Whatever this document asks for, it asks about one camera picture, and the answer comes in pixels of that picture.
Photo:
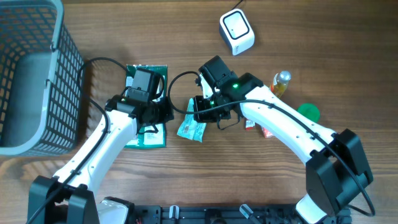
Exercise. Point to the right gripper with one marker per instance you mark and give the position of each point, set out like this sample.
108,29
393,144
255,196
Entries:
201,114

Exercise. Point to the light teal sachet pack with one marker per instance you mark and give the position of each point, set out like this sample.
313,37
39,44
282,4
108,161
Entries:
190,129

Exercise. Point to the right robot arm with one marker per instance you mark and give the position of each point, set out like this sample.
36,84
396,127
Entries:
336,167

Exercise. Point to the dark grey mesh basket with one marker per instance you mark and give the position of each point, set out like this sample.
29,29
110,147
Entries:
40,84

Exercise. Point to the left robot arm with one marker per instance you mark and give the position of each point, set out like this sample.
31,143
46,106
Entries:
69,196

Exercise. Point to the green package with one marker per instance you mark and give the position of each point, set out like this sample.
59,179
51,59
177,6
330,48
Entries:
149,140

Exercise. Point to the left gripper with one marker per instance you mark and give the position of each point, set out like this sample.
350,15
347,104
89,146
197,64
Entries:
167,111

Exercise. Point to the red white tube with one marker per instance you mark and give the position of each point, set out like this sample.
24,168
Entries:
249,124

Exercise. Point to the small yellow bottle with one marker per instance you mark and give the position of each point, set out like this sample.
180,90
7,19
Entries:
280,83

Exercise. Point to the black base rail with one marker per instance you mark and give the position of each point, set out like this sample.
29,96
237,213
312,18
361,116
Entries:
151,214

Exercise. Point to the green lid jar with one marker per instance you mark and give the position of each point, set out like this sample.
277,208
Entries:
310,111

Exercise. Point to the white barcode scanner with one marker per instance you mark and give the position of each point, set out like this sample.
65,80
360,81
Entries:
236,31

